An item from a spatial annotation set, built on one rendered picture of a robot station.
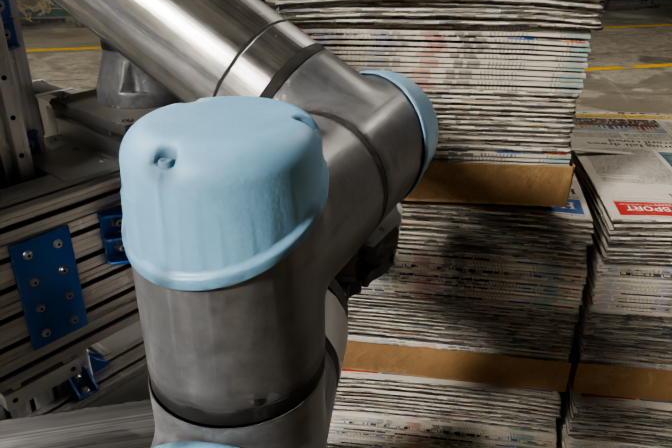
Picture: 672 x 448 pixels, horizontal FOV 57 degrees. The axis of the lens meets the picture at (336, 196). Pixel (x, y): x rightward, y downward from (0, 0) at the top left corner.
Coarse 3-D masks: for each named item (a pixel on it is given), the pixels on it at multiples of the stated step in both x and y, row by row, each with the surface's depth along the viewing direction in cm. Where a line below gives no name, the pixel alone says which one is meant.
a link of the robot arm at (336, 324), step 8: (328, 296) 35; (328, 304) 34; (336, 304) 35; (328, 312) 34; (336, 312) 35; (344, 312) 36; (328, 320) 33; (336, 320) 34; (344, 320) 35; (328, 328) 33; (336, 328) 34; (344, 328) 35; (328, 336) 32; (336, 336) 33; (344, 336) 35; (336, 344) 33; (344, 344) 35; (336, 352) 33; (344, 352) 35
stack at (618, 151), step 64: (576, 128) 85; (640, 128) 85; (576, 192) 66; (640, 192) 66; (448, 256) 65; (512, 256) 64; (576, 256) 63; (640, 256) 62; (384, 320) 70; (448, 320) 68; (512, 320) 67; (576, 320) 66; (640, 320) 65; (384, 384) 73; (448, 384) 72
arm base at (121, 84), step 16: (112, 48) 95; (112, 64) 96; (128, 64) 96; (112, 80) 96; (128, 80) 96; (144, 80) 96; (112, 96) 97; (128, 96) 96; (144, 96) 96; (160, 96) 97
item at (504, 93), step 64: (320, 0) 54; (384, 0) 54; (448, 0) 53; (512, 0) 53; (576, 0) 52; (384, 64) 57; (448, 64) 56; (512, 64) 56; (576, 64) 55; (448, 128) 59; (512, 128) 58
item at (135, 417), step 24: (96, 408) 41; (120, 408) 41; (144, 408) 41; (0, 432) 39; (24, 432) 39; (48, 432) 39; (72, 432) 39; (96, 432) 39; (120, 432) 39; (144, 432) 39
